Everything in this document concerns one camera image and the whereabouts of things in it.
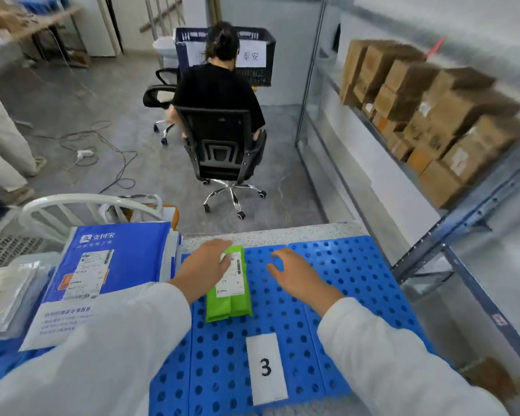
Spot person's right hand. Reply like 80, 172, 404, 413
266, 248, 346, 318

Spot person's left hand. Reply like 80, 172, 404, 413
169, 239, 234, 304

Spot white mailer yellow label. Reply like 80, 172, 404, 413
168, 231, 184, 285

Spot green mailer pair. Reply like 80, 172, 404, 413
205, 245, 254, 324

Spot stack of blue mailers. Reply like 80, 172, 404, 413
19, 221, 173, 353

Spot white number card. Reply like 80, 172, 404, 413
246, 333, 289, 407

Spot clear bagged parcel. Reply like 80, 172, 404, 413
0, 262, 40, 330

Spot small brown box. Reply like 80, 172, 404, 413
459, 357, 518, 404

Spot stack of brown cardboard boxes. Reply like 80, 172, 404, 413
339, 38, 520, 210

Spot person's right forearm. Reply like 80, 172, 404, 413
317, 294, 510, 416

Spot person's left forearm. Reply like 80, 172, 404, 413
0, 279, 194, 416

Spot orange seat cushion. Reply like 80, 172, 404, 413
162, 205, 181, 231

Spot white headset device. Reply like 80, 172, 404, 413
98, 194, 164, 224

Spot black office chair patterned back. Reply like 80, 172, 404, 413
174, 106, 269, 221

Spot black mesh office chair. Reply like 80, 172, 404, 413
142, 68, 181, 147

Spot cream plastic crate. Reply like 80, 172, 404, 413
0, 207, 49, 272

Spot black crate with paper sign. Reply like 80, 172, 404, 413
232, 27, 278, 88

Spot white plastic bin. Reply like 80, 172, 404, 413
152, 36, 179, 70

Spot metal stair railing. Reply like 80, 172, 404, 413
139, 0, 187, 40

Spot wooden poles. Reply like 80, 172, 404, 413
205, 0, 223, 27

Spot white refrigerator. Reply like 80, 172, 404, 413
69, 0, 125, 58

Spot stack of blue pallets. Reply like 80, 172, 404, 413
17, 0, 71, 14

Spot black floor cable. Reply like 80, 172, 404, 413
30, 120, 139, 194

